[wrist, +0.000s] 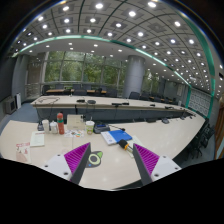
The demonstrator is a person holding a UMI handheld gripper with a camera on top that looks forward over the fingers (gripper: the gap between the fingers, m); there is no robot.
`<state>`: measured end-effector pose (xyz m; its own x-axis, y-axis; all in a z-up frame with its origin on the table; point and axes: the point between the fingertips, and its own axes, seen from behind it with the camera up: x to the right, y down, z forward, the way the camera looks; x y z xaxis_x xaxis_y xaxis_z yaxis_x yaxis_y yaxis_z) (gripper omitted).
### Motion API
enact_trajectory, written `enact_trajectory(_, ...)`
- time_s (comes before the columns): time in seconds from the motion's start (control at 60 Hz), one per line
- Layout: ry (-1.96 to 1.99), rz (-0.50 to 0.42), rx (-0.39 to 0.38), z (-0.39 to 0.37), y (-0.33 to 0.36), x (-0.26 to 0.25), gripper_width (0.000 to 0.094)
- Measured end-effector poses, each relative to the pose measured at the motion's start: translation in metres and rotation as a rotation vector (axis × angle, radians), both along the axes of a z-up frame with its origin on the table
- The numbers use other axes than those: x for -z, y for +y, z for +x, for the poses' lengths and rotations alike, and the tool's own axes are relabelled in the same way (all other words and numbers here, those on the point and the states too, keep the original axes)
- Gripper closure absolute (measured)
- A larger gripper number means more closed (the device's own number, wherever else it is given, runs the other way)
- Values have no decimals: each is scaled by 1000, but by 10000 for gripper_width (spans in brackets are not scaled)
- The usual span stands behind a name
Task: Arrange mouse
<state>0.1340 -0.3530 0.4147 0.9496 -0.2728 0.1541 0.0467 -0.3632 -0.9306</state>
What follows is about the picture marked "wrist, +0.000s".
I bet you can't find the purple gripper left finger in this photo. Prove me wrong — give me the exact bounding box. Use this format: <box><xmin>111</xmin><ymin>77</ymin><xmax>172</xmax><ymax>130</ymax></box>
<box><xmin>43</xmin><ymin>143</ymin><xmax>91</xmax><ymax>184</ymax></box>

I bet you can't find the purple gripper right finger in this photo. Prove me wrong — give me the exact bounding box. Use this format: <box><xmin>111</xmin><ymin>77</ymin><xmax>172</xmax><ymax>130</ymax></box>
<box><xmin>133</xmin><ymin>143</ymin><xmax>180</xmax><ymax>185</ymax></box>

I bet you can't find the colourful sticker sheet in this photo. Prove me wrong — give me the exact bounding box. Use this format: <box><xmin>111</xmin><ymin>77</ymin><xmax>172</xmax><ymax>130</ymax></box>
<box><xmin>64</xmin><ymin>130</ymin><xmax>84</xmax><ymax>138</ymax></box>

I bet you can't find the yellow black marker pen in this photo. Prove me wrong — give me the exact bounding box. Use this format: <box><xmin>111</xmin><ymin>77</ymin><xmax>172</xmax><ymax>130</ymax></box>
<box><xmin>118</xmin><ymin>139</ymin><xmax>133</xmax><ymax>153</ymax></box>

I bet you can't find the red drink bottle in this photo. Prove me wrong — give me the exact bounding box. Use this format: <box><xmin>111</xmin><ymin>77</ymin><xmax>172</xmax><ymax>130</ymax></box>
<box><xmin>57</xmin><ymin>113</ymin><xmax>65</xmax><ymax>135</ymax></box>

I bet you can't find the white paper booklet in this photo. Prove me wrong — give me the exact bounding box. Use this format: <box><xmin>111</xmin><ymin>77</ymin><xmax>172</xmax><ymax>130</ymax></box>
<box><xmin>30</xmin><ymin>131</ymin><xmax>45</xmax><ymax>147</ymax></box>

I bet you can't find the beige cardboard box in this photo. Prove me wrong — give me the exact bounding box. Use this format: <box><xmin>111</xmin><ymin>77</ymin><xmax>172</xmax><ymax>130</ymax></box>
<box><xmin>67</xmin><ymin>114</ymin><xmax>85</xmax><ymax>130</ymax></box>

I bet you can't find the white plastic bottle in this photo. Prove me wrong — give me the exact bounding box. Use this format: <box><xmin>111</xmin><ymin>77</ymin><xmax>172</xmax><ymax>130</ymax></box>
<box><xmin>50</xmin><ymin>121</ymin><xmax>58</xmax><ymax>134</ymax></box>

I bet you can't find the paper coffee cup green sleeve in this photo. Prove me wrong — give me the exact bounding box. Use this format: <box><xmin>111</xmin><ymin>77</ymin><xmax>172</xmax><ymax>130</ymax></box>
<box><xmin>85</xmin><ymin>121</ymin><xmax>95</xmax><ymax>135</ymax></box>

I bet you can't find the small black bottle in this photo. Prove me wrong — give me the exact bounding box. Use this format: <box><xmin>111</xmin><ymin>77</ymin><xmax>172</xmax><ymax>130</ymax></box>
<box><xmin>37</xmin><ymin>121</ymin><xmax>44</xmax><ymax>131</ymax></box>

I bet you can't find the blue notebook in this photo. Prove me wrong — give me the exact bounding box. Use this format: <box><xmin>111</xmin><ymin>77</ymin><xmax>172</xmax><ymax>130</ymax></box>
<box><xmin>101</xmin><ymin>130</ymin><xmax>132</xmax><ymax>145</ymax></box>

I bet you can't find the red white leaflet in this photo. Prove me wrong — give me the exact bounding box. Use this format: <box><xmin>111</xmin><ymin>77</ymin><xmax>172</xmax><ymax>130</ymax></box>
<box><xmin>16</xmin><ymin>142</ymin><xmax>31</xmax><ymax>164</ymax></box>

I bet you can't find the white cup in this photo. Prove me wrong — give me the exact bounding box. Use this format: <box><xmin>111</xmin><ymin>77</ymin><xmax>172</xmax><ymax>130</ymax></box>
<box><xmin>42</xmin><ymin>119</ymin><xmax>50</xmax><ymax>133</ymax></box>

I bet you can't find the long rear conference desk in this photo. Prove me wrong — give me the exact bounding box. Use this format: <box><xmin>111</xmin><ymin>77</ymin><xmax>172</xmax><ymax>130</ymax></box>
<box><xmin>31</xmin><ymin>96</ymin><xmax>195</xmax><ymax>123</ymax></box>

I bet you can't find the grey concrete pillar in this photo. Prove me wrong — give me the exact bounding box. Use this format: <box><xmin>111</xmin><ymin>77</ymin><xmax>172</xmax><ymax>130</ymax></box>
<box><xmin>122</xmin><ymin>55</ymin><xmax>145</xmax><ymax>98</ymax></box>

